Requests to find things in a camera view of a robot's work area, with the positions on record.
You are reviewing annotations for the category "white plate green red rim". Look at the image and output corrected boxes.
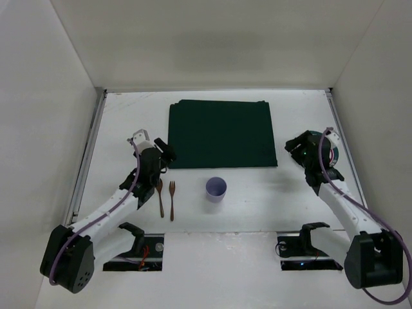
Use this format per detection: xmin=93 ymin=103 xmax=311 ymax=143
xmin=310 ymin=130 xmax=339 ymax=167

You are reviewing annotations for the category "brown wooden spoon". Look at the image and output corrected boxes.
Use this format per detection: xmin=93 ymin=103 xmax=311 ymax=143
xmin=156 ymin=179 xmax=165 ymax=218

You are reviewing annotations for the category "brown wooden fork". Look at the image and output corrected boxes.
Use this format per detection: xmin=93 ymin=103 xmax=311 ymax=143
xmin=169 ymin=181 xmax=176 ymax=221

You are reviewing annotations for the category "dark green cloth placemat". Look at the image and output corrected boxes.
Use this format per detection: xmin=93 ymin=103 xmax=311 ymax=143
xmin=168 ymin=100 xmax=278 ymax=169

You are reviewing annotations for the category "lavender plastic cup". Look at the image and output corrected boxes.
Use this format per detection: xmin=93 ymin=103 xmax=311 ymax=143
xmin=205 ymin=177 xmax=227 ymax=203

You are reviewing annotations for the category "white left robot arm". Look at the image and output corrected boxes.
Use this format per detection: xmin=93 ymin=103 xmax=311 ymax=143
xmin=40 ymin=137 xmax=176 ymax=294

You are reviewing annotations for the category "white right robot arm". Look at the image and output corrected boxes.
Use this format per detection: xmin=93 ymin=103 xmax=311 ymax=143
xmin=285 ymin=129 xmax=404 ymax=289

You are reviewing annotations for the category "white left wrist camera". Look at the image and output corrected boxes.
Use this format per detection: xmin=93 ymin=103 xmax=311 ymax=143
xmin=127 ymin=129 xmax=153 ymax=153

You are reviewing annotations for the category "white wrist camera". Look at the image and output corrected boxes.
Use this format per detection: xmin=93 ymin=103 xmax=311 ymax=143
xmin=325 ymin=127 xmax=341 ymax=149
xmin=127 ymin=129 xmax=153 ymax=153

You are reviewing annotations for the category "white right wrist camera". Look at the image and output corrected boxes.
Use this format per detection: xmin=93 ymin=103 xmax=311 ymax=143
xmin=325 ymin=127 xmax=341 ymax=149

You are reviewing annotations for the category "aluminium right table rail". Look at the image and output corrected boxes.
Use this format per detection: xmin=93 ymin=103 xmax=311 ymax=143
xmin=325 ymin=88 xmax=368 ymax=208

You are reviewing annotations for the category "aluminium table rail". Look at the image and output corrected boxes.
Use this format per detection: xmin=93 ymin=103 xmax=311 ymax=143
xmin=325 ymin=88 xmax=368 ymax=208
xmin=63 ymin=87 xmax=107 ymax=225

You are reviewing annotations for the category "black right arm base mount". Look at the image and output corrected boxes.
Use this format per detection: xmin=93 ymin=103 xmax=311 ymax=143
xmin=275 ymin=222 xmax=343 ymax=271

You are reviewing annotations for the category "aluminium left table rail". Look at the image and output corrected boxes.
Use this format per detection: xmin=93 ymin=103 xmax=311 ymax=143
xmin=63 ymin=87 xmax=107 ymax=225

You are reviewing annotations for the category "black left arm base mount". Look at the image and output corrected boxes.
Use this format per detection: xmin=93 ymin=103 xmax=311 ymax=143
xmin=102 ymin=223 xmax=165 ymax=272

